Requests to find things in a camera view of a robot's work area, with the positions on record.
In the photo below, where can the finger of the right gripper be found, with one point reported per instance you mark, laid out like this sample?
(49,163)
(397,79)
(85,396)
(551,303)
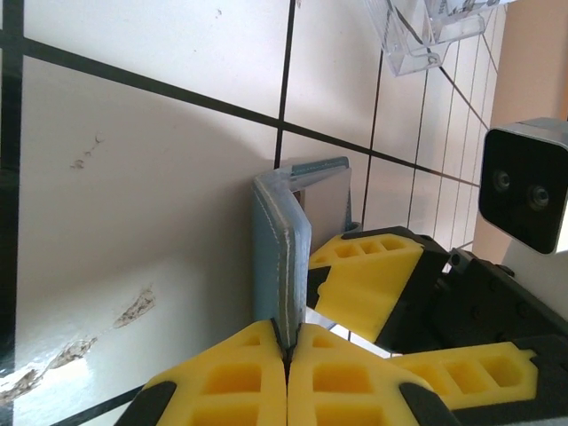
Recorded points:
(479,373)
(368,284)

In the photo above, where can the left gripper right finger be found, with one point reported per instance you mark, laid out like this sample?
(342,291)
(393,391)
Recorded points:
(346,390)

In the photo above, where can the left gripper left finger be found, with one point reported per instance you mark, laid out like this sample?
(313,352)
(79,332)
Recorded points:
(231,386)

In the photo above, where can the light grey magnetic stripe card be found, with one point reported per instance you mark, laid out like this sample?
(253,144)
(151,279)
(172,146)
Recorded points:
(326,208)

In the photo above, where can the teal leather card holder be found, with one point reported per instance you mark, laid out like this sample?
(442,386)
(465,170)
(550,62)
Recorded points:
(270,248)

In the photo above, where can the clear acrylic card stand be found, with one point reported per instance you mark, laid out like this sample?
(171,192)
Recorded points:
(399,57)

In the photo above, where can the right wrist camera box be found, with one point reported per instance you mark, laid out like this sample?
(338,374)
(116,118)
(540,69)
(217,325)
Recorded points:
(519,195)

